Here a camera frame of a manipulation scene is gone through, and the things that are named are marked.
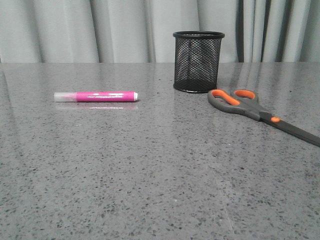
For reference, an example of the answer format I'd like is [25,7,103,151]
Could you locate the grey orange scissors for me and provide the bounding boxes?
[207,89,320,147]

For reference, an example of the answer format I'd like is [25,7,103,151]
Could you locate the pink marker pen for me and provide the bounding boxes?
[53,91,139,102]

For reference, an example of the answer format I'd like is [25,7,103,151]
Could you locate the grey curtain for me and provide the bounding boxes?
[0,0,320,63]

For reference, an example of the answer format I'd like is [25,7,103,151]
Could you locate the black mesh pen holder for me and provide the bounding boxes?
[172,30,225,93]

